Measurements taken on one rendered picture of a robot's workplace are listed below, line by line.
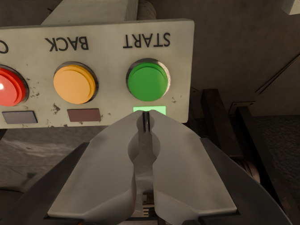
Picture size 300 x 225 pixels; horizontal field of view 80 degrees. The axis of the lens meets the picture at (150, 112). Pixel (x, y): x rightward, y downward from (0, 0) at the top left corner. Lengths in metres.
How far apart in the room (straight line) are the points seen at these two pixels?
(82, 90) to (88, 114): 0.03
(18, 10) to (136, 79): 0.79
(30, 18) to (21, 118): 0.70
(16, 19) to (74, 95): 0.77
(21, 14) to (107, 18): 0.71
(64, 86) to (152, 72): 0.09
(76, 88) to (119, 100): 0.05
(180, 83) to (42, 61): 0.14
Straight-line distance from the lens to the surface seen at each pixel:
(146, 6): 0.72
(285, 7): 0.60
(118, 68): 0.19
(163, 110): 0.20
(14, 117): 0.26
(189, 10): 0.81
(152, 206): 2.54
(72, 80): 0.19
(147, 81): 0.18
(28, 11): 0.92
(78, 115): 0.22
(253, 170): 0.80
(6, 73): 0.23
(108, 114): 0.21
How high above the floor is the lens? 0.75
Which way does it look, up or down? 41 degrees down
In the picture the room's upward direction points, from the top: 179 degrees clockwise
